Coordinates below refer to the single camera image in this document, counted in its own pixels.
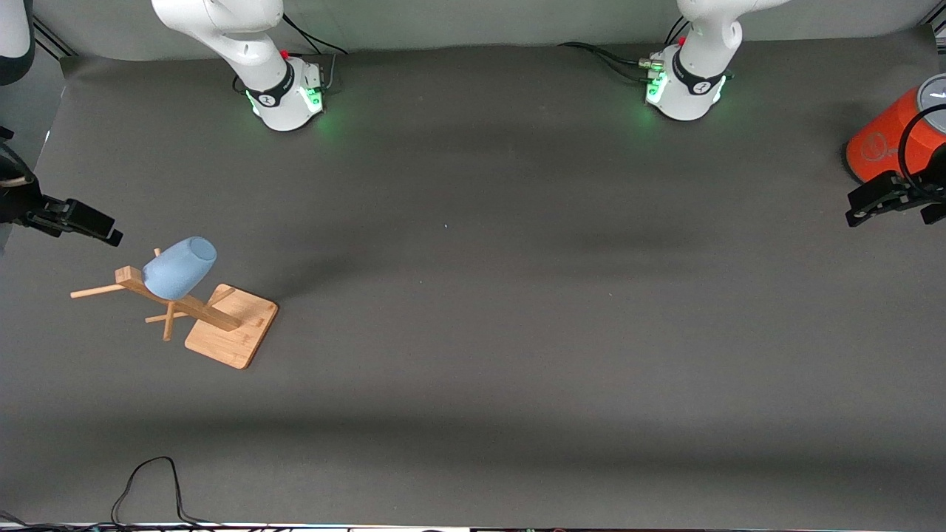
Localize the light blue cup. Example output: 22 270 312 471
142 236 218 301

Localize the wooden cup rack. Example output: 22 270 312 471
70 248 279 370

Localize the orange cylinder with grey top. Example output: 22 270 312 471
845 72 946 185

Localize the dark grey table mat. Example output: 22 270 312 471
0 30 946 530

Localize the black looped floor cable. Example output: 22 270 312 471
111 456 222 528

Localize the black right arm base cable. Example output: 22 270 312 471
281 13 350 58

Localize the black arm base cable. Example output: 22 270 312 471
557 41 662 83
281 13 350 58

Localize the black left arm base cable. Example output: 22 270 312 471
557 41 662 83

